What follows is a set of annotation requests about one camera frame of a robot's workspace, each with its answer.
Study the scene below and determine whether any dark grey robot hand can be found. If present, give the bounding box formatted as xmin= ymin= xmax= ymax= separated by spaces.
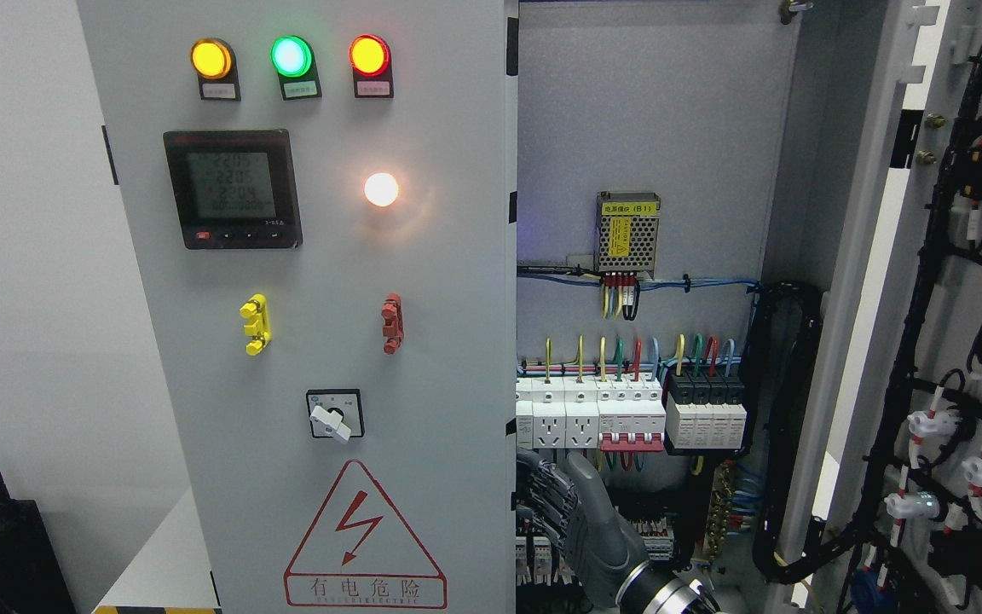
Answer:
xmin=516 ymin=448 xmax=650 ymax=609

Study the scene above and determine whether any grey cabinet door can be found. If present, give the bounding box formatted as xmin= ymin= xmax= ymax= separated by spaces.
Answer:
xmin=815 ymin=1 xmax=982 ymax=613
xmin=78 ymin=1 xmax=517 ymax=613

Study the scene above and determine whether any relay terminal row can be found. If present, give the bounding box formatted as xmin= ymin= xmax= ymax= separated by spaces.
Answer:
xmin=511 ymin=489 xmax=675 ymax=589

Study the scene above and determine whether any black white surge protector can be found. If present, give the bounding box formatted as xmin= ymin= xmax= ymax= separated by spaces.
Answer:
xmin=665 ymin=372 xmax=748 ymax=455

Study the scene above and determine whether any red electric hazard warning sign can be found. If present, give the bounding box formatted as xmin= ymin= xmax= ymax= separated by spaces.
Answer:
xmin=284 ymin=459 xmax=448 ymax=610

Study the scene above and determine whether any red terminal connector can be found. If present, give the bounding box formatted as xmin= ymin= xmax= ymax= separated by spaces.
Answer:
xmin=379 ymin=293 xmax=405 ymax=355

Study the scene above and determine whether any metal mesh power supply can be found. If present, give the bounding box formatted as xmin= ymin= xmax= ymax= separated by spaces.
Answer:
xmin=595 ymin=191 xmax=661 ymax=275

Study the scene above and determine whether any grey electrical cabinet body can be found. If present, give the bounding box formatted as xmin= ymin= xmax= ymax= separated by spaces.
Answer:
xmin=504 ymin=0 xmax=914 ymax=614

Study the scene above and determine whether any white glowing indicator lamp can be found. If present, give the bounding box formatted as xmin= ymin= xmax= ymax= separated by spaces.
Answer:
xmin=363 ymin=172 xmax=399 ymax=207

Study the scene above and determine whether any yellow terminal connector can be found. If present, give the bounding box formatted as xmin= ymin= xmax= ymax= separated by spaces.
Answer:
xmin=240 ymin=294 xmax=272 ymax=356

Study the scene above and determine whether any black digital power meter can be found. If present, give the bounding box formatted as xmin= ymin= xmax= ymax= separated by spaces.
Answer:
xmin=163 ymin=129 xmax=303 ymax=250

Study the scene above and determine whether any red indicator lamp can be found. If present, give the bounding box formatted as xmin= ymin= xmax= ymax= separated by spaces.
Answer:
xmin=349 ymin=34 xmax=392 ymax=78

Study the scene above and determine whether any green indicator lamp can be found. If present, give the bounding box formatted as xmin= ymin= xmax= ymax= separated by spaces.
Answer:
xmin=270 ymin=35 xmax=315 ymax=80

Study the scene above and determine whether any black box at left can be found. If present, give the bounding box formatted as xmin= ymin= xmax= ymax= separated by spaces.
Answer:
xmin=0 ymin=470 xmax=75 ymax=613

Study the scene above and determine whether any yellow indicator lamp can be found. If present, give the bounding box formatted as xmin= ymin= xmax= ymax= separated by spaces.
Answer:
xmin=188 ymin=38 xmax=235 ymax=81

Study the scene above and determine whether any red handled circuit breaker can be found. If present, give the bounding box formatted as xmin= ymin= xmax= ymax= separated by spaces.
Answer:
xmin=597 ymin=379 xmax=666 ymax=452

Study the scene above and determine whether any white rotary selector switch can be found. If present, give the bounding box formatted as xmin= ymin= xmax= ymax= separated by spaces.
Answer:
xmin=305 ymin=388 xmax=365 ymax=443

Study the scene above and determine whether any black cable harness right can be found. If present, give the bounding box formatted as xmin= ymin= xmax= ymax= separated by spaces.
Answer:
xmin=742 ymin=281 xmax=824 ymax=585

